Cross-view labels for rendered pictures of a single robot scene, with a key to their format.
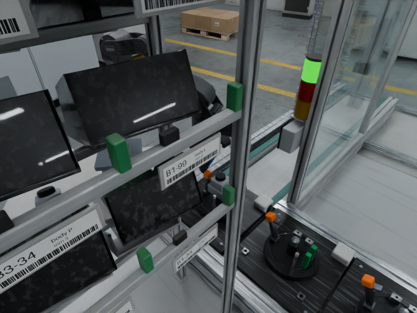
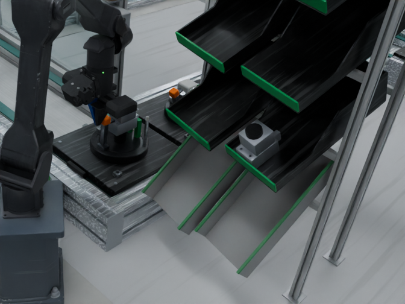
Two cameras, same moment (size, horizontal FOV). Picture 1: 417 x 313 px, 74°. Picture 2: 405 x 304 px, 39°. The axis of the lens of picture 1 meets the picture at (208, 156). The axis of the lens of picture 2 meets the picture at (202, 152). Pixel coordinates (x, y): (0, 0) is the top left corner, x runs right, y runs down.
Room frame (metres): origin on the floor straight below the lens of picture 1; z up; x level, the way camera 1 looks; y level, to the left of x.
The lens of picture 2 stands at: (0.57, 1.10, 1.78)
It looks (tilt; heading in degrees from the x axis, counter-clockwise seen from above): 35 degrees down; 261
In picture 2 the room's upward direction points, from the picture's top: 10 degrees clockwise
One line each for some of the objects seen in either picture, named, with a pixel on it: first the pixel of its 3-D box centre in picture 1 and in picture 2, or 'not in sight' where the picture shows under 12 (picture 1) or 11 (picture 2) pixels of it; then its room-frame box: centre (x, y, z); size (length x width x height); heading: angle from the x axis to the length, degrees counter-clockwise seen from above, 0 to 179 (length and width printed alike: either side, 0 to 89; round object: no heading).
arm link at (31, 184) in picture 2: not in sight; (19, 165); (0.76, 0.30, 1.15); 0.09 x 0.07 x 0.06; 159
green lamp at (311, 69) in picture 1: (314, 69); not in sight; (0.65, -0.25, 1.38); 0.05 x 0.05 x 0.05
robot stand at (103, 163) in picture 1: (125, 174); (24, 245); (0.76, 0.30, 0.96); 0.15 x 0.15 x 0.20; 10
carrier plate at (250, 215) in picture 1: (219, 207); (119, 149); (0.60, -0.03, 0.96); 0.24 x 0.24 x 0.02; 46
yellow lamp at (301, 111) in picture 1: (304, 107); not in sight; (0.65, -0.25, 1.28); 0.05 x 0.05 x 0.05
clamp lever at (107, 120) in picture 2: (209, 182); (106, 129); (0.63, 0.00, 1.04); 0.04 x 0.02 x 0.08; 46
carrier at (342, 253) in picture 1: (293, 246); (191, 100); (0.42, -0.22, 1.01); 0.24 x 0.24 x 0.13; 46
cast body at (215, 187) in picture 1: (223, 185); (125, 114); (0.59, -0.04, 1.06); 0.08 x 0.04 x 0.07; 46
